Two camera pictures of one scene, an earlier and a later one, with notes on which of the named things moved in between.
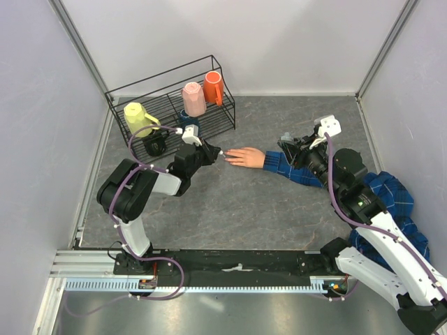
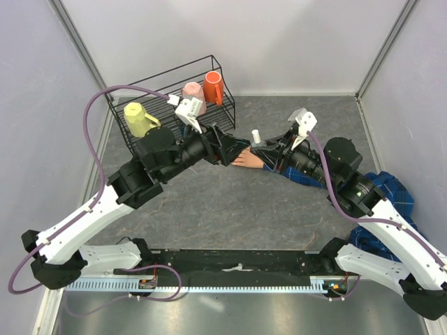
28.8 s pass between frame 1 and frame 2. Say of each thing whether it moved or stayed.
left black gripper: moved
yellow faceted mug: stayed
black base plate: stayed
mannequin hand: stayed
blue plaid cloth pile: stayed
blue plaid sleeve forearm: stayed
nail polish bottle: moved
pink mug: stayed
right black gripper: moved
